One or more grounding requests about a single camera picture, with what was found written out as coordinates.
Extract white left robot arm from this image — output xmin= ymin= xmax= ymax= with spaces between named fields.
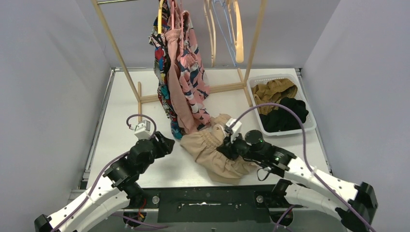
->
xmin=34 ymin=131 xmax=175 ymax=232

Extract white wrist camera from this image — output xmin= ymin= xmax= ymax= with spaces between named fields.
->
xmin=224 ymin=118 xmax=242 ymax=143
xmin=130 ymin=120 xmax=151 ymax=140

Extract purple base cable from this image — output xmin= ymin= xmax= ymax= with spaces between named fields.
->
xmin=272 ymin=204 xmax=295 ymax=232
xmin=112 ymin=213 xmax=169 ymax=231

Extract beige shorts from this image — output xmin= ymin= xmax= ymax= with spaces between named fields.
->
xmin=180 ymin=114 xmax=258 ymax=185

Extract blue hanger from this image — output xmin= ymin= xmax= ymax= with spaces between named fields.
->
xmin=211 ymin=0 xmax=238 ymax=68

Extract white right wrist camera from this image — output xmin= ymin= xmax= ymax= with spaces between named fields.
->
xmin=224 ymin=118 xmax=242 ymax=143

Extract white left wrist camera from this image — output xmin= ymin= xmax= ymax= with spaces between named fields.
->
xmin=130 ymin=120 xmax=151 ymax=140

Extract comic print shorts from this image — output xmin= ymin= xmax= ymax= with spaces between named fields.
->
xmin=149 ymin=0 xmax=183 ymax=140

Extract white plastic basket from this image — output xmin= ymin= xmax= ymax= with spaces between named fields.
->
xmin=247 ymin=73 xmax=316 ymax=136

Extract wooden clothes rack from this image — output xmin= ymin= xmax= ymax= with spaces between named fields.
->
xmin=90 ymin=0 xmax=269 ymax=122

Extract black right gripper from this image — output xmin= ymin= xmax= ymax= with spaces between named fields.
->
xmin=218 ymin=129 xmax=263 ymax=161

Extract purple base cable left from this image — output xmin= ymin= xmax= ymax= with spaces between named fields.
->
xmin=112 ymin=213 xmax=169 ymax=231

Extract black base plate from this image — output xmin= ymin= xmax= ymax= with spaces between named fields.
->
xmin=119 ymin=184 xmax=290 ymax=224

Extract brown shorts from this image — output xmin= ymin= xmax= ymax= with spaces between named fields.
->
xmin=251 ymin=78 xmax=298 ymax=105

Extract black shorts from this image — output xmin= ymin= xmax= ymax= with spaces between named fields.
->
xmin=259 ymin=98 xmax=309 ymax=132

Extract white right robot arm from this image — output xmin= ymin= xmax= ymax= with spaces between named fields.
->
xmin=217 ymin=130 xmax=378 ymax=232

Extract pink shark print shorts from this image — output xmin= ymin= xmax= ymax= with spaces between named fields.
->
xmin=177 ymin=10 xmax=210 ymax=131

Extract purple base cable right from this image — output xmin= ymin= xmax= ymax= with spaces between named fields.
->
xmin=272 ymin=204 xmax=295 ymax=232

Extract yellow hanger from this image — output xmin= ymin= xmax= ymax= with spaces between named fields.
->
xmin=157 ymin=0 xmax=164 ymax=34

